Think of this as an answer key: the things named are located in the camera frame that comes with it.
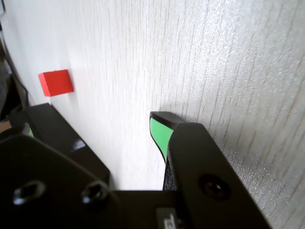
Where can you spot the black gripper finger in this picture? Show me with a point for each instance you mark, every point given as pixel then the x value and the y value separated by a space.
pixel 47 181

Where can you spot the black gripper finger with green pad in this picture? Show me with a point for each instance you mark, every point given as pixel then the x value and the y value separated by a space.
pixel 202 167

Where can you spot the red wooden cube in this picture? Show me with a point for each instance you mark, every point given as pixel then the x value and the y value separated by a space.
pixel 57 82

